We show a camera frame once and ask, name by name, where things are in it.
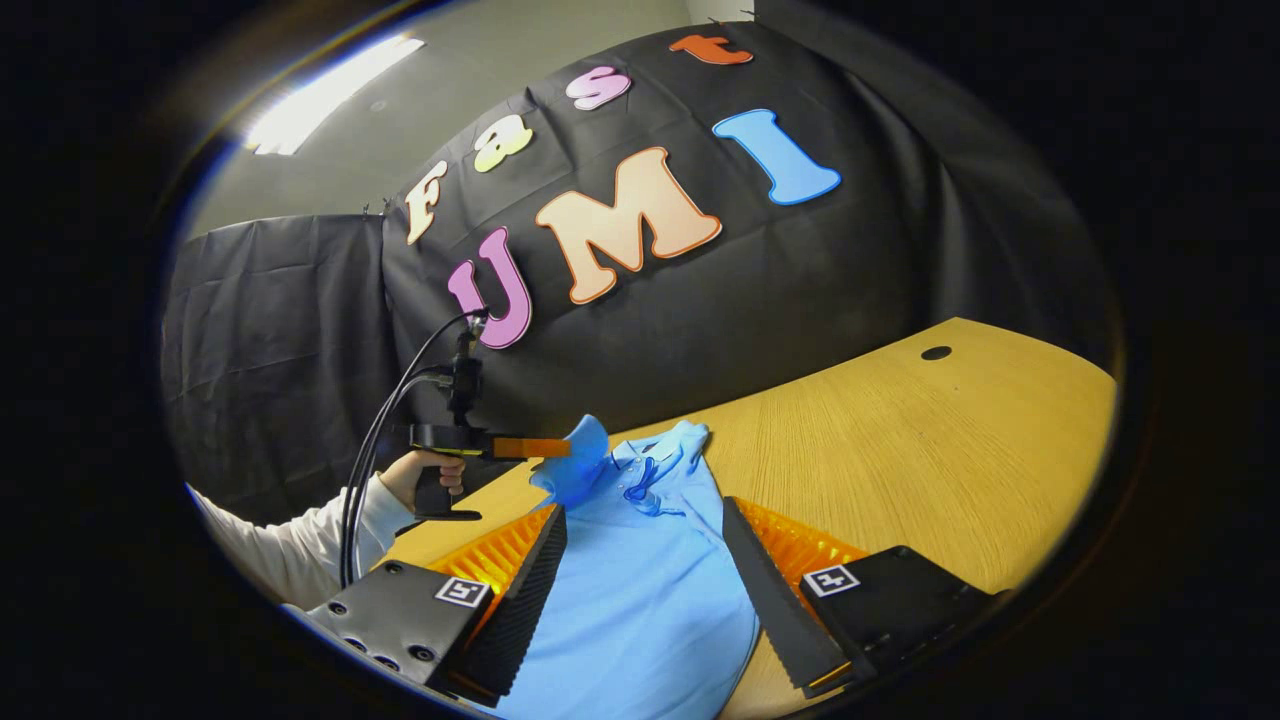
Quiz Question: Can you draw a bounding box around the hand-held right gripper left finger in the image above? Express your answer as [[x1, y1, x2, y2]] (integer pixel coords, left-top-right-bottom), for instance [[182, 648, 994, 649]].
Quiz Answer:
[[300, 503, 569, 707]]

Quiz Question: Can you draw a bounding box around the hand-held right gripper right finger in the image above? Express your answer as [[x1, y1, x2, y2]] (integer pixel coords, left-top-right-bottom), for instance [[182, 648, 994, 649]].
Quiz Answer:
[[722, 496, 1006, 699]]

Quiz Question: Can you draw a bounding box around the light blue polo T-shirt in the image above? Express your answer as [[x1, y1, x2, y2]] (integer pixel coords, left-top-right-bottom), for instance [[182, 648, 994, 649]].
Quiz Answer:
[[495, 415, 761, 720]]

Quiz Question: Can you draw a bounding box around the black backdrop cloth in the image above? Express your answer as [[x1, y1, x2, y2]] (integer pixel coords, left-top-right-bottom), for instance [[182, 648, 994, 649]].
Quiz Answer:
[[160, 0, 1121, 526]]

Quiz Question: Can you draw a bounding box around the ceiling light panel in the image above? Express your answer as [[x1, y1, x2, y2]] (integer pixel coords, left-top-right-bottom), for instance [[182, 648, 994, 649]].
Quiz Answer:
[[245, 35, 426, 157]]

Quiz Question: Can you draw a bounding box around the black cable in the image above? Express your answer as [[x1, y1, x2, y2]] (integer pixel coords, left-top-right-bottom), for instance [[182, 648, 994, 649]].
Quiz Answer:
[[348, 365, 457, 587], [338, 310, 487, 591]]

